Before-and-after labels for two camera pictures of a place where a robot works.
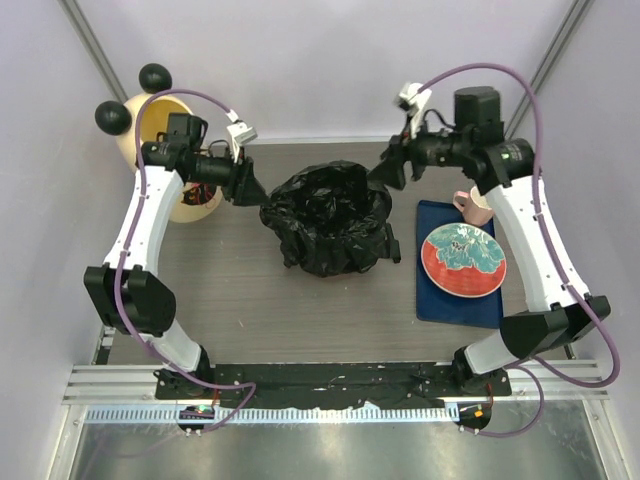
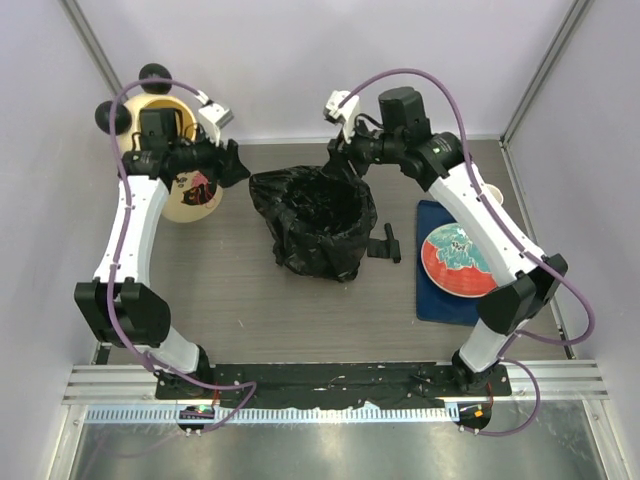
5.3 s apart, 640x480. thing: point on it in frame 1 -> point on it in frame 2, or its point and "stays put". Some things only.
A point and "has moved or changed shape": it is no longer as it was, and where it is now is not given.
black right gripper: [390, 171] -> [340, 153]
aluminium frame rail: [529, 382] stays put
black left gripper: [245, 189] -> [227, 167]
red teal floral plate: [464, 260] stays put
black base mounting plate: [283, 384] stays put
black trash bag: [329, 218] has moved or changed shape
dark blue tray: [434, 305] stays put
